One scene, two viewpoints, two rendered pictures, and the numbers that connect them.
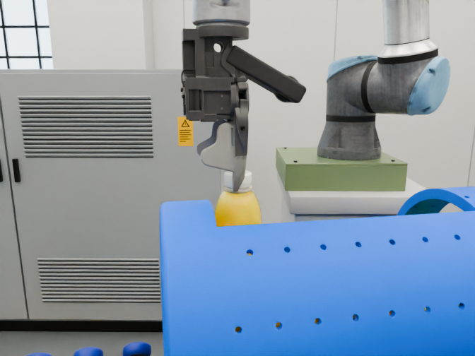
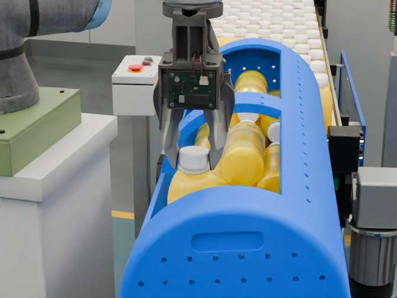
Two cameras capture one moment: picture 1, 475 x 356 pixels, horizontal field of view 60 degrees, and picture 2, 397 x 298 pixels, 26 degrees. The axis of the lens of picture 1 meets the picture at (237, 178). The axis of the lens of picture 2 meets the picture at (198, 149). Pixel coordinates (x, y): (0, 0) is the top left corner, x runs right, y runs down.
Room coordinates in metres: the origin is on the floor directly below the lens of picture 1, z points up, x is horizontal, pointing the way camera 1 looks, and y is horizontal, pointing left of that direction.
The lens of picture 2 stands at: (0.29, 0.98, 1.64)
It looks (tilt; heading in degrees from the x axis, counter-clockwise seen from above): 20 degrees down; 285
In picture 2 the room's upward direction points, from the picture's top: straight up
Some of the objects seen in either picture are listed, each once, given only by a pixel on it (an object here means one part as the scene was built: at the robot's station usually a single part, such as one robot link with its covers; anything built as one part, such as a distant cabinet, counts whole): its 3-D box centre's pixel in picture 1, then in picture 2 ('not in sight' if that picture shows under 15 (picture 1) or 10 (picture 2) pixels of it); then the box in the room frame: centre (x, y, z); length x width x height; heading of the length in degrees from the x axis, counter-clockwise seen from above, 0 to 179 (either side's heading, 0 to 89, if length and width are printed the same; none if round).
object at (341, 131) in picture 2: not in sight; (340, 151); (0.46, -0.89, 0.95); 0.10 x 0.07 x 0.10; 10
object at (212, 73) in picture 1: (215, 76); (192, 55); (0.56, 0.03, 1.39); 0.09 x 0.08 x 0.12; 100
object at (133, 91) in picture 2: not in sight; (139, 84); (0.98, -0.96, 1.05); 0.20 x 0.10 x 0.10; 100
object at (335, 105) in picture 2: not in sight; (325, 55); (0.61, -1.72, 0.96); 1.60 x 0.01 x 0.03; 100
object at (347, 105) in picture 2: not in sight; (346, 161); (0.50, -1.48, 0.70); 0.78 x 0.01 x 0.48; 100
